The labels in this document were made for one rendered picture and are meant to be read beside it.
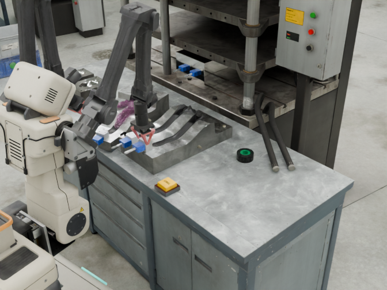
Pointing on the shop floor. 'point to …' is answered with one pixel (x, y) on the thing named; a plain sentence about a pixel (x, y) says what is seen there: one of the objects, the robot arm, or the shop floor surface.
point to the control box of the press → (310, 50)
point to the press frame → (343, 81)
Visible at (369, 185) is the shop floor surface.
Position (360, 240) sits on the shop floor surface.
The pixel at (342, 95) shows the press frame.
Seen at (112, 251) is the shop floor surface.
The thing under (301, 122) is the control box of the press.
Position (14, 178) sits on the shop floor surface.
